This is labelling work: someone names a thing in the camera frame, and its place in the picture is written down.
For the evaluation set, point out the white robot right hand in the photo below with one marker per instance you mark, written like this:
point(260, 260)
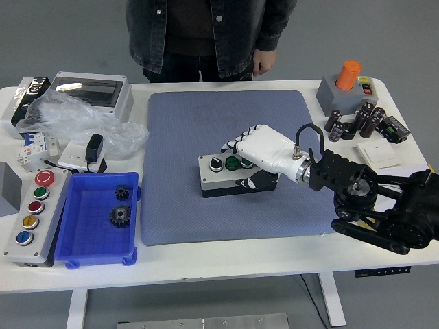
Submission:
point(267, 147)

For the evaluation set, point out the person's left hand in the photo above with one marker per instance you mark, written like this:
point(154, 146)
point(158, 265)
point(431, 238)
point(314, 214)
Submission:
point(264, 62)

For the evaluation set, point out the four-button grey control box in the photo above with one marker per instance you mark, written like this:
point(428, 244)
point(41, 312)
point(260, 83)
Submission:
point(214, 180)

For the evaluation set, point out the person's left forearm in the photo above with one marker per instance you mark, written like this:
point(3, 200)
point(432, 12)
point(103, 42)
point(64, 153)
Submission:
point(276, 27)

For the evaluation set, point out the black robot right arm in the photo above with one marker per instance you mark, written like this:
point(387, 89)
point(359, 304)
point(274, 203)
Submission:
point(339, 171)

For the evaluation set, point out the five-button grey control box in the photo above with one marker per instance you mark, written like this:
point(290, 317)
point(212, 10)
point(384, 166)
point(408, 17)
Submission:
point(51, 212)

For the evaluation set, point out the black cylindrical capacitor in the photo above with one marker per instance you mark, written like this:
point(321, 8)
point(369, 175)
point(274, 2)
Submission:
point(360, 119)
point(378, 113)
point(332, 120)
point(368, 127)
point(367, 107)
point(337, 133)

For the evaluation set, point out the grey square base block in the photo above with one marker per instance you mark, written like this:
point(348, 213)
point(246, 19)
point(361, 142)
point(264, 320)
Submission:
point(331, 97)

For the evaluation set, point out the person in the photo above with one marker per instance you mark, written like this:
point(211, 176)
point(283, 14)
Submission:
point(192, 31)

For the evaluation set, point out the grey-blue fabric mat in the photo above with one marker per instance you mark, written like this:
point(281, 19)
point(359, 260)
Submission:
point(185, 137)

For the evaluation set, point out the black capacitor clip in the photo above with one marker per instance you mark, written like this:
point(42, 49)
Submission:
point(349, 132)

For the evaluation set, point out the orange cylinder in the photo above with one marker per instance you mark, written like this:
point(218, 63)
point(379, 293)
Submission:
point(348, 75)

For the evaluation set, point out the black module green terminal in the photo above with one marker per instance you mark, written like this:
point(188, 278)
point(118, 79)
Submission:
point(394, 129)

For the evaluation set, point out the yellow white product box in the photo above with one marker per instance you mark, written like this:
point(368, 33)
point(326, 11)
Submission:
point(394, 170)

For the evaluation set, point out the small black gear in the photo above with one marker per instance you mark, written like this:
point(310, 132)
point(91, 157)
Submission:
point(121, 193)

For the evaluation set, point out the large black gear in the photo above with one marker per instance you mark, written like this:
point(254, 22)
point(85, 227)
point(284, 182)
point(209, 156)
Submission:
point(120, 216)

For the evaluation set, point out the white table leg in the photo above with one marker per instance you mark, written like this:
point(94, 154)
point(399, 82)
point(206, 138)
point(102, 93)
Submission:
point(332, 301)
point(77, 308)

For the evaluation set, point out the black table control panel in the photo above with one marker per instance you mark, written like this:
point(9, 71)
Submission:
point(382, 271)

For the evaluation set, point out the black power adapter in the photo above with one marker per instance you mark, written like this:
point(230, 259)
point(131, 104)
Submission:
point(94, 148)

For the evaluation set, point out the grey distribution box clear lid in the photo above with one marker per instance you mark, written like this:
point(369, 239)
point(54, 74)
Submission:
point(89, 89)

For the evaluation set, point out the clear plastic bag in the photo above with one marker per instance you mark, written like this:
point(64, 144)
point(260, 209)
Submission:
point(68, 116)

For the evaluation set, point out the blue plastic bin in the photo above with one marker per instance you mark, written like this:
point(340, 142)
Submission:
point(85, 240)

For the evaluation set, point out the white blue circuit breaker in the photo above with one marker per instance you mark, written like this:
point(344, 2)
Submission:
point(32, 150)

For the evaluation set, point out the white box glossy black panel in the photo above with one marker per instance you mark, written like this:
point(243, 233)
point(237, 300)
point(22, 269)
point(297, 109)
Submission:
point(12, 103)

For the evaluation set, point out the grey metal block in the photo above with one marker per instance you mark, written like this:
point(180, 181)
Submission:
point(8, 188)

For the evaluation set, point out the white switch red green buttons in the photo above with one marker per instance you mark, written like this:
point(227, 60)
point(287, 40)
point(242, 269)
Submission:
point(368, 89)

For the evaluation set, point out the white wall switch plate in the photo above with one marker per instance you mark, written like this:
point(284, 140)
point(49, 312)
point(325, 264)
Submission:
point(377, 154)

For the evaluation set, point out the white wall socket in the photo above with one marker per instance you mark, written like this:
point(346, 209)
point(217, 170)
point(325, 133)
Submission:
point(72, 154)

